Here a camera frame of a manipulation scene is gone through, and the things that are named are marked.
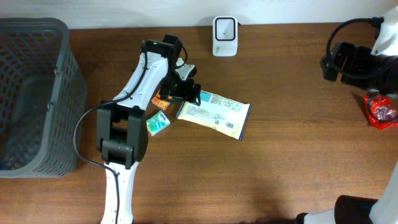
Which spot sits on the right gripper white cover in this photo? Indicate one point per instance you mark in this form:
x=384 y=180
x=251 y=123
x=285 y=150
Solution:
x=357 y=54

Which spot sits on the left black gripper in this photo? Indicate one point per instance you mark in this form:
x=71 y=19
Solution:
x=185 y=93

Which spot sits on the small orange packet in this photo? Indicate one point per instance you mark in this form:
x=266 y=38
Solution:
x=161 y=104

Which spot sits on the small green tissue pack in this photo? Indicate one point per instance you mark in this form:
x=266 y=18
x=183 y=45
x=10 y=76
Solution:
x=157 y=123

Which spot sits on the red snack bag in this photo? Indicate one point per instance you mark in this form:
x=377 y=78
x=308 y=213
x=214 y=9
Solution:
x=380 y=111

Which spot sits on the beige wet wipes pack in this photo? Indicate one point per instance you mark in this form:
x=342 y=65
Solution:
x=217 y=112

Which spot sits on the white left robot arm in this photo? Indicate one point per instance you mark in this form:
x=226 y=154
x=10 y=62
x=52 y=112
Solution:
x=122 y=136

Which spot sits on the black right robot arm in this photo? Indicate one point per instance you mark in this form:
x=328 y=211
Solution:
x=350 y=209

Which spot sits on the white barcode scanner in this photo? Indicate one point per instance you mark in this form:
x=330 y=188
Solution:
x=225 y=36

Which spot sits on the grey plastic mesh basket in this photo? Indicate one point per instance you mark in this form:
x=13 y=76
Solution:
x=43 y=95

